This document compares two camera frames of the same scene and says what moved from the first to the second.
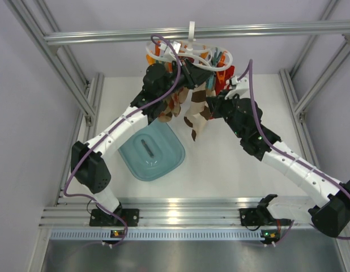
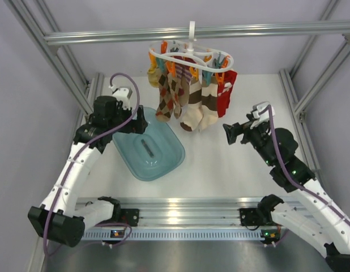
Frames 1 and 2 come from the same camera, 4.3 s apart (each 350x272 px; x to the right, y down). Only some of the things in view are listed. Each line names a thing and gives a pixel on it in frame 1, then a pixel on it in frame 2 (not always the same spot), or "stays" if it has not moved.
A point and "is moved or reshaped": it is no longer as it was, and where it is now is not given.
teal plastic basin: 154,152 stays
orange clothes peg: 221,77 stays
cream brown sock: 200,112 is moved or reshaped
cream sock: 195,117 to 209,103
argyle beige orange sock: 173,106 stays
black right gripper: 216,103 to 235,129
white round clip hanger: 209,57 is moved or reshaped
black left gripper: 193,75 to 136,126
